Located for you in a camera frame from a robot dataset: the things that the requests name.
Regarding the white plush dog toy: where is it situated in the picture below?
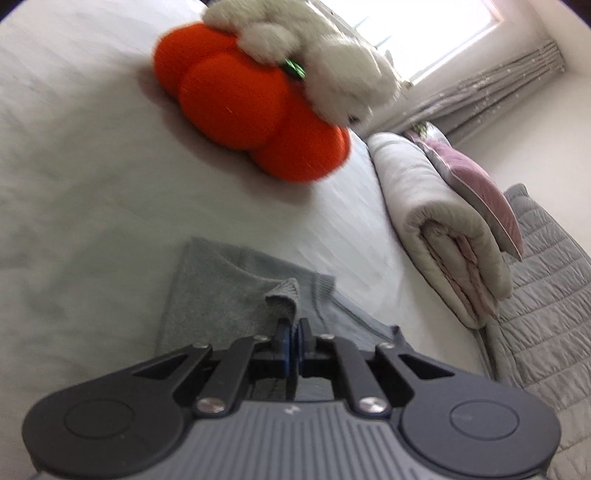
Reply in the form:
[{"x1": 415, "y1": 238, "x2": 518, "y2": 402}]
[{"x1": 202, "y1": 0, "x2": 401, "y2": 128}]

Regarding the grey knit sweater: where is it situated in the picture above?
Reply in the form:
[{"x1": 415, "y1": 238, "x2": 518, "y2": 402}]
[{"x1": 155, "y1": 238, "x2": 408, "y2": 355}]

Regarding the white bed sheet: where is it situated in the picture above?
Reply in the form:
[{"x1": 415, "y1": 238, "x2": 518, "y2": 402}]
[{"x1": 1, "y1": 1, "x2": 486, "y2": 479}]

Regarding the pink pillow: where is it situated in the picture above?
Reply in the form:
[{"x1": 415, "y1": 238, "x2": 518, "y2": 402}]
[{"x1": 405, "y1": 130, "x2": 525, "y2": 261}]

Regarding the grey quilted bedspread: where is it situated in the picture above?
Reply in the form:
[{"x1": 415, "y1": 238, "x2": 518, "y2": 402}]
[{"x1": 484, "y1": 184, "x2": 590, "y2": 479}]

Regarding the folded white pink duvet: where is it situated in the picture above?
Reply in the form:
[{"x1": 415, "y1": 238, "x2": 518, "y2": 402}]
[{"x1": 368, "y1": 133, "x2": 512, "y2": 330}]

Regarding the orange plush pumpkin cushion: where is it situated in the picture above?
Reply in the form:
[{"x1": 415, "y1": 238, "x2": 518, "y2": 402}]
[{"x1": 153, "y1": 22, "x2": 351, "y2": 183}]

